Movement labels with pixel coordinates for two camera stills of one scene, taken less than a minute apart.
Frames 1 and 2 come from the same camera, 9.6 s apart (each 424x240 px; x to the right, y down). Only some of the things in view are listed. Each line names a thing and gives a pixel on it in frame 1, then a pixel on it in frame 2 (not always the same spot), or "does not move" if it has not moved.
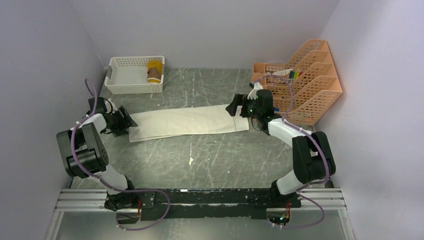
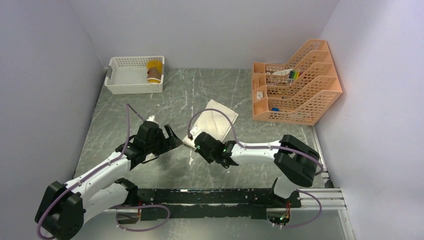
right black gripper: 239,100 to 197,149
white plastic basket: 128,75 does not move
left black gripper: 125,122 to 169,143
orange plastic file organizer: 304,87 does not move
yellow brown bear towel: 154,71 does not move
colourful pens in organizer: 294,75 does not move
